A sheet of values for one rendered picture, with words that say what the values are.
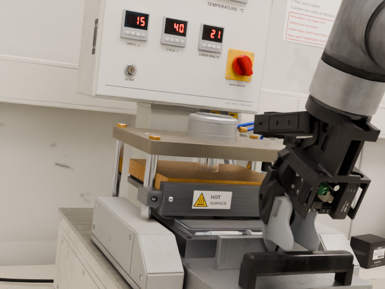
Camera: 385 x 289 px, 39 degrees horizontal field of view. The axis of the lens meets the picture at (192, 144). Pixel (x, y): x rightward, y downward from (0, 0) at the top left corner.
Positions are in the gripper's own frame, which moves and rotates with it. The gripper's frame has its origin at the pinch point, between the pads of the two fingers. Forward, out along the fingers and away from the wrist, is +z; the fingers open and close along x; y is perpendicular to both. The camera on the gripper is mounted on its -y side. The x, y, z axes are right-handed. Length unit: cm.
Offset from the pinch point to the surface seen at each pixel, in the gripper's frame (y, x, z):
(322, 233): -5.0, 12.2, 2.3
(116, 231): -12.0, -16.2, 6.9
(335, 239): -3.8, 13.9, 2.6
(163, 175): -15.0, -10.1, -0.4
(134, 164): -26.5, -10.2, 4.4
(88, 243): -19.8, -17.1, 15.0
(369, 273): -31, 58, 33
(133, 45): -39.5, -10.3, -11.4
